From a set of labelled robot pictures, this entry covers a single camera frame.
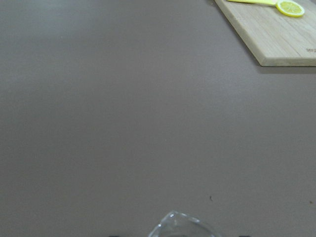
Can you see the lemon slice on knife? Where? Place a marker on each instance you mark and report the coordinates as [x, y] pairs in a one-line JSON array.
[[290, 8]]

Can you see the clear glass beaker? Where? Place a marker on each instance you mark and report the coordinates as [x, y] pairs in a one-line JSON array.
[[178, 224]]

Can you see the wooden cutting board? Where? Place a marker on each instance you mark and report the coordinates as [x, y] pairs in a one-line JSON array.
[[273, 38]]

